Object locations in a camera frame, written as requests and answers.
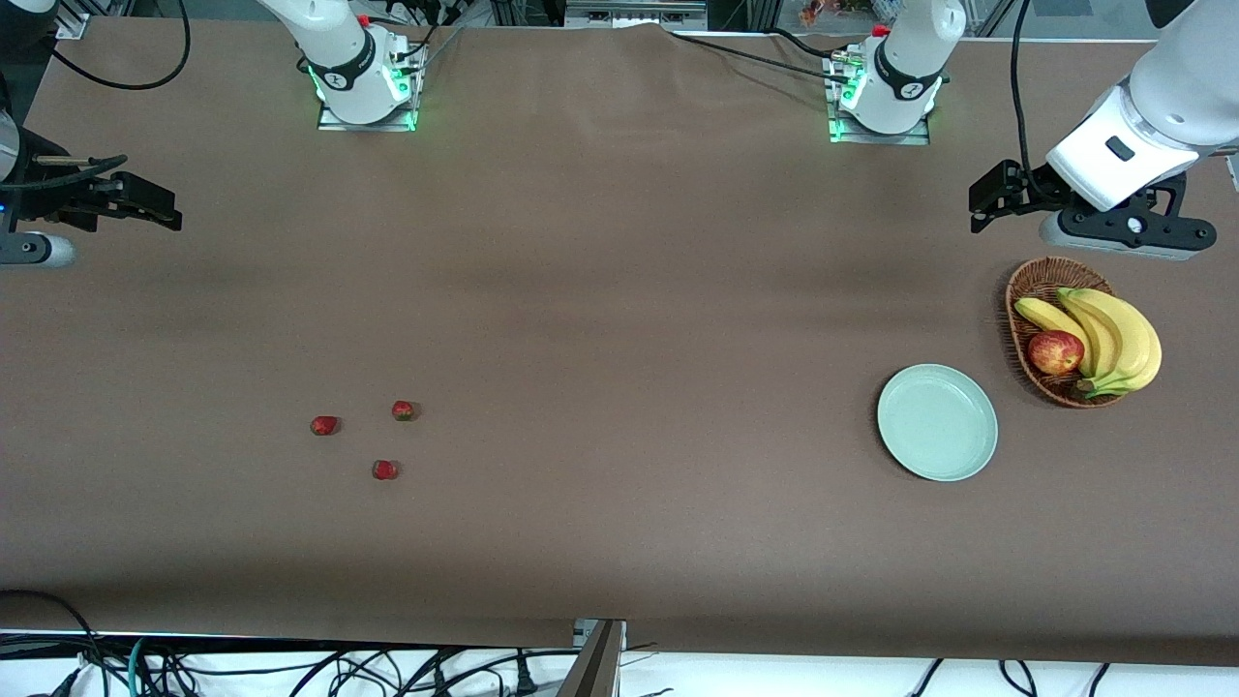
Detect brown table cover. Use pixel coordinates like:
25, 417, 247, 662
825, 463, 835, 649
0, 17, 1239, 669

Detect black cable with plug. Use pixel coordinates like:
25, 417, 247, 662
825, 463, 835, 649
416, 647, 545, 697

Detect red apple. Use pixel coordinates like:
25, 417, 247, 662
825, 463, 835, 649
1027, 329, 1086, 378

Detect orange background objects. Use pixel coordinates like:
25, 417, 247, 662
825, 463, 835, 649
799, 0, 878, 28

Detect black looped floor cable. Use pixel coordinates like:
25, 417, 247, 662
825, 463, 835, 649
0, 589, 109, 697

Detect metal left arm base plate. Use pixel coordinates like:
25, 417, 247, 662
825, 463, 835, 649
828, 112, 932, 147

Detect pale green round plate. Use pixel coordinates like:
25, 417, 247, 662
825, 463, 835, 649
877, 363, 999, 483

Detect metal background device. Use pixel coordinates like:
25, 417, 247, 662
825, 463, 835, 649
564, 0, 710, 31

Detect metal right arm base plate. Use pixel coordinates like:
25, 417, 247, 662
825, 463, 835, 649
317, 101, 420, 133

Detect long black table cable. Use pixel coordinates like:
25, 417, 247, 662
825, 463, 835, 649
666, 31, 855, 86

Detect aluminium profile post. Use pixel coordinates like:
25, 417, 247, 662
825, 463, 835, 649
557, 618, 628, 697

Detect brown wicker basket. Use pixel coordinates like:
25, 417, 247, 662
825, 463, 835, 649
1004, 256, 1129, 409

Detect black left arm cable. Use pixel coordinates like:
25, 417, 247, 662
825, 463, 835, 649
1010, 0, 1058, 200

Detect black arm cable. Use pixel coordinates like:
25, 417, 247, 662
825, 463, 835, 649
1010, 0, 1058, 200
50, 0, 193, 94

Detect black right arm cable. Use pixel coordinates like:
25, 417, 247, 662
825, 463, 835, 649
50, 0, 193, 94

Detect yellow banana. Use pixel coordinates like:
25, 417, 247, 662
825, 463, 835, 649
1013, 296, 1097, 379
1057, 288, 1126, 380
1070, 288, 1163, 399

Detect black left camera mount plate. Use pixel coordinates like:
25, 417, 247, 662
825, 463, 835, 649
1059, 172, 1219, 256

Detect teal cable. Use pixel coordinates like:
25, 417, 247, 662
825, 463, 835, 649
124, 635, 152, 697

